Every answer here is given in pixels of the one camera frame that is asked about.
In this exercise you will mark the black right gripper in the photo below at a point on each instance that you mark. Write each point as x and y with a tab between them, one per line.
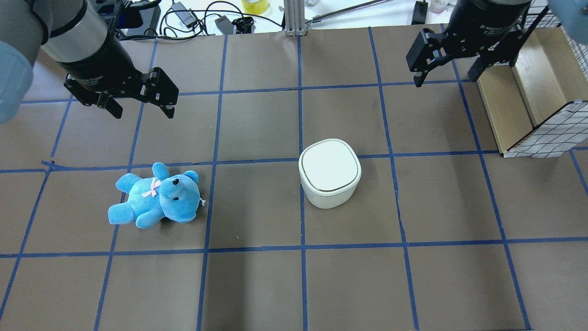
488	22

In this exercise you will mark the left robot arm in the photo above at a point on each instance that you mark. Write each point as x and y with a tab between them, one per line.
80	36

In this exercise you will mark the black power adapter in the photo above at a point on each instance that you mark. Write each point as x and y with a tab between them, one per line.
186	17

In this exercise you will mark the blue teddy bear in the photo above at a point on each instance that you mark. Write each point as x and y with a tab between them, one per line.
160	196

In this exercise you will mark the white trash can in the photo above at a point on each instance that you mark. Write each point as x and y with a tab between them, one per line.
330	172

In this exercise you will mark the long metal rod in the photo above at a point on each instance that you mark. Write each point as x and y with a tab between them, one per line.
344	11

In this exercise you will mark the yellow tape roll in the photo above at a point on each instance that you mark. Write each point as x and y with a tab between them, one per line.
255	7

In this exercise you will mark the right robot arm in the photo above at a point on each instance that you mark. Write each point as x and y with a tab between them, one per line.
572	15

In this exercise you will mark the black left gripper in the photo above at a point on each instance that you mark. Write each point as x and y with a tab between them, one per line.
98	57

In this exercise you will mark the aluminium frame post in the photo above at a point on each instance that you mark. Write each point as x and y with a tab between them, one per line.
294	15

